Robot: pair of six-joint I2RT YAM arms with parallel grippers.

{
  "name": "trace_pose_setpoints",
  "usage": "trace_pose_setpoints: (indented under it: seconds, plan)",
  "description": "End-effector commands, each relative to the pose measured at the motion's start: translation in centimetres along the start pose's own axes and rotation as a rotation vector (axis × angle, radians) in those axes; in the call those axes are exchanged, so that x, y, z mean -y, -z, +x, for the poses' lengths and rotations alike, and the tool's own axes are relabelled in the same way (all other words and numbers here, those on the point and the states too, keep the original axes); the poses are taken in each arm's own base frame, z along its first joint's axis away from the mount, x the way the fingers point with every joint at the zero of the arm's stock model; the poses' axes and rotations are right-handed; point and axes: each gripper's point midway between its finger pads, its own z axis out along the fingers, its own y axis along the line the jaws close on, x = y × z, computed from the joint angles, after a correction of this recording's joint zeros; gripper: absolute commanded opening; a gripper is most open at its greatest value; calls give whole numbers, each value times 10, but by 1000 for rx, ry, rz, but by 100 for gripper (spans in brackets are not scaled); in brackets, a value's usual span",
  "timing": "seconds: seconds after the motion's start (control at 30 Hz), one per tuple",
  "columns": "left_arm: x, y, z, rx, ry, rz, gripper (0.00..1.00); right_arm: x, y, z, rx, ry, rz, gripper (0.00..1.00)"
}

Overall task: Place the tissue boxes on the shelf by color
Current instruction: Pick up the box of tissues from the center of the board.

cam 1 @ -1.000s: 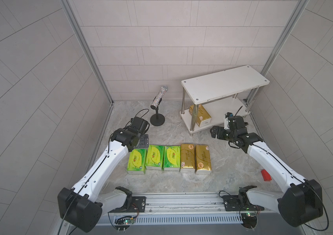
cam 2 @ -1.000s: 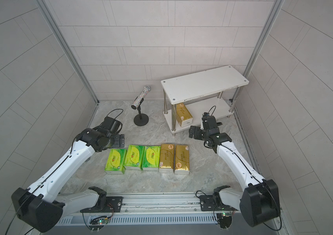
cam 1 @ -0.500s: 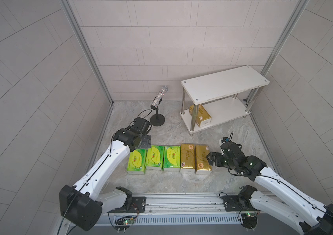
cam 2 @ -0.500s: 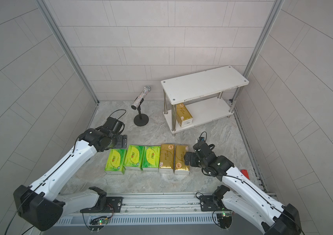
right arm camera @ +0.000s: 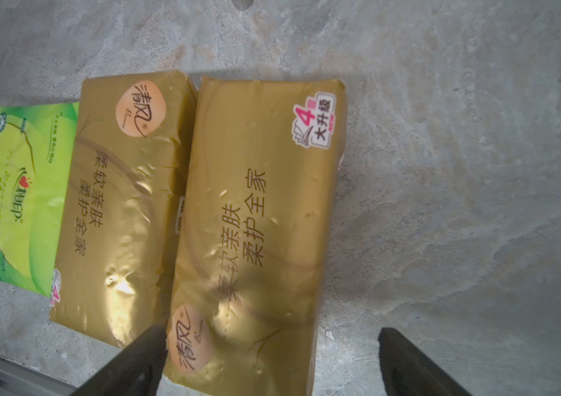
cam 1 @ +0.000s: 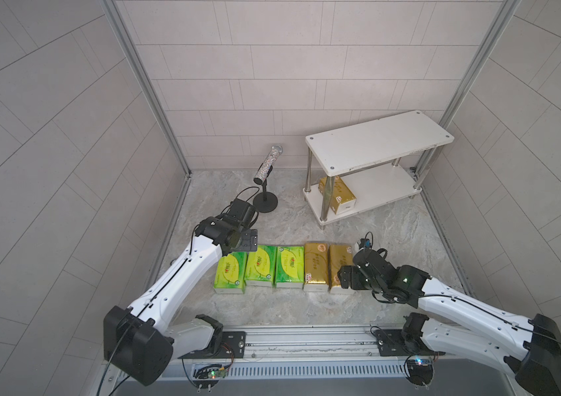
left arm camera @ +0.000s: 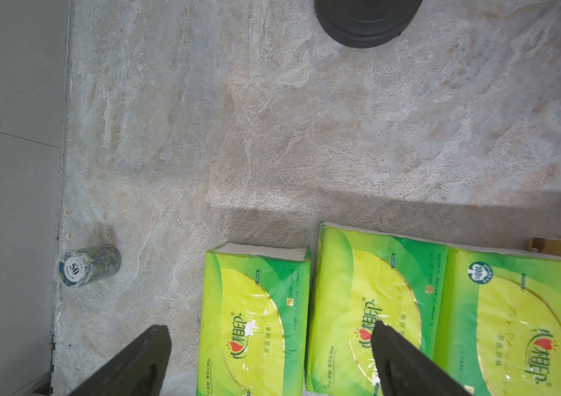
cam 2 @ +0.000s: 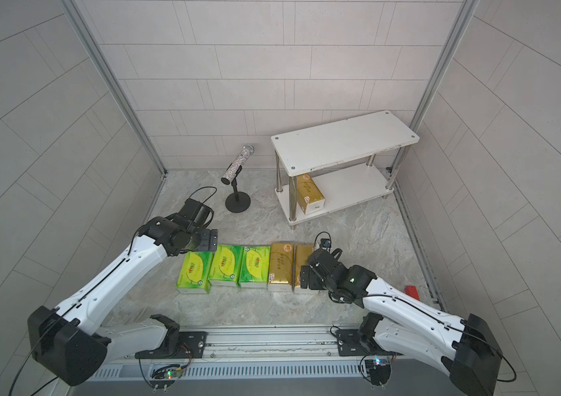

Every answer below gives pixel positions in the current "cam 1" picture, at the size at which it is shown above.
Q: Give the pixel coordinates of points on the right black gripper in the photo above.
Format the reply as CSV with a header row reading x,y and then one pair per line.
x,y
352,272

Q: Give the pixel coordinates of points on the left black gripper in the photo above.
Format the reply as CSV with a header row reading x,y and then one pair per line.
x,y
250,242

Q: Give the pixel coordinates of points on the gold tissue pack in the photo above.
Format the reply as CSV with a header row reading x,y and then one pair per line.
x,y
339,255
343,199
317,278

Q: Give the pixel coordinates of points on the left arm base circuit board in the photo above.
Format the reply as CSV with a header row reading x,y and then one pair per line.
x,y
207,377

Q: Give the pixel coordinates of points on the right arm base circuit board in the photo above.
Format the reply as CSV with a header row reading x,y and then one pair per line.
x,y
419,371

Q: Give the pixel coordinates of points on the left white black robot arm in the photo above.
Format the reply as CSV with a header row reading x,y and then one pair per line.
x,y
171,292

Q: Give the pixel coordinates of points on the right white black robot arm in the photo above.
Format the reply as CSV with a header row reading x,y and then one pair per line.
x,y
447,321

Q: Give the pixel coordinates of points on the green tissue pack middle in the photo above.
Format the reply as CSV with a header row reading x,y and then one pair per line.
x,y
261,267

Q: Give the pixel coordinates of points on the green tissue pack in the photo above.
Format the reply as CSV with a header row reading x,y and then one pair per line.
x,y
230,273
290,267
261,267

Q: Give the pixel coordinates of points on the green tissue pack right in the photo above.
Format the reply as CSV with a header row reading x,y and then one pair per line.
x,y
290,267

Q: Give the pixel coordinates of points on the green tissue pack left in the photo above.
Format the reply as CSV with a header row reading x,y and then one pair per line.
x,y
230,273

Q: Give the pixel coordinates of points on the white two-tier shelf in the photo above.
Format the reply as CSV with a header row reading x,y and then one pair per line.
x,y
367,158

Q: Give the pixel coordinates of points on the glitter microphone on black stand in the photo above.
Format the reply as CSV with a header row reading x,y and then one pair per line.
x,y
265,201

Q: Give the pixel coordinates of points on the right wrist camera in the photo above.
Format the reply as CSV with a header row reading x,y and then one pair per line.
x,y
364,243

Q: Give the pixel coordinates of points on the aluminium mounting rail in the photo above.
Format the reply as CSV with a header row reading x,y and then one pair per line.
x,y
310,341

